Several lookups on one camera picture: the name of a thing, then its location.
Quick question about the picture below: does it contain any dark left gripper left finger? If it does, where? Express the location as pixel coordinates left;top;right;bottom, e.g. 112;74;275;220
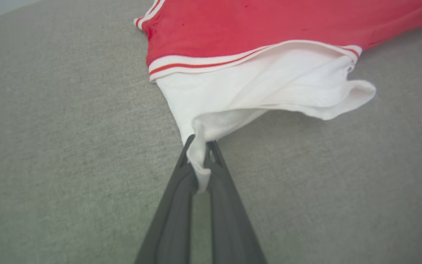
135;135;199;264

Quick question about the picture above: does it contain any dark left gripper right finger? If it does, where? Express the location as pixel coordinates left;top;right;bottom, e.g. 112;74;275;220
204;140;268;264

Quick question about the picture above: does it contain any red white basketball jersey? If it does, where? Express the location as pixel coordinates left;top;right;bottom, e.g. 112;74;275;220
133;0;422;193

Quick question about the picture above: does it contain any grey fabric sofa cushion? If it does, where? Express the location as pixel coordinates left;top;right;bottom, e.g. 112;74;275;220
0;0;422;264

